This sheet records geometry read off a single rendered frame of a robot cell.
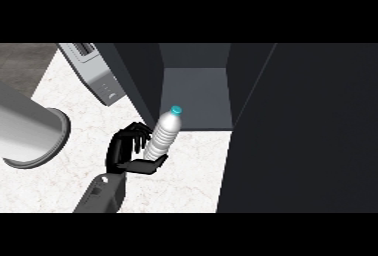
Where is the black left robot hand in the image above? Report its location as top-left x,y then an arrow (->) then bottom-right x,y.
105,121 -> 170,176

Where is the clear water bottle teal cap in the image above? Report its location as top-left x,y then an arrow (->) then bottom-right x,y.
142,105 -> 185,161

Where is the dark grey cabinet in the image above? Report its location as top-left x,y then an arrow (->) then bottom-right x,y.
93,42 -> 278,132

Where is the dark grey cabinet door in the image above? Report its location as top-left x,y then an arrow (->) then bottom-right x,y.
216,42 -> 378,214

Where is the large grey cylindrical container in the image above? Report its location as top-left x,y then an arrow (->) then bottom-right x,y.
0,79 -> 73,170

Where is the silver toaster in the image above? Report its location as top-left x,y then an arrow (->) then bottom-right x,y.
56,42 -> 129,107

